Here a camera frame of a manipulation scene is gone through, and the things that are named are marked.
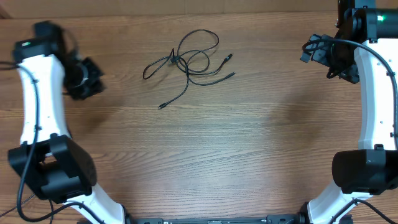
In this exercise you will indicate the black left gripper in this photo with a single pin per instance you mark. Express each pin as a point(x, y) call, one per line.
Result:
point(96, 85)

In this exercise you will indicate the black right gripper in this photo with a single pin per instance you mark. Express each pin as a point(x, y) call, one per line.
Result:
point(349, 72)

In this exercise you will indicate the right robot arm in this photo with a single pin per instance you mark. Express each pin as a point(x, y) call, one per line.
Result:
point(364, 52)

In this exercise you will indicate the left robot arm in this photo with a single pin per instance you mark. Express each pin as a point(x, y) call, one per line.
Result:
point(48, 161)

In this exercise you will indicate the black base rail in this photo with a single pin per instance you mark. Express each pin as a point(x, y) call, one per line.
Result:
point(270, 219)

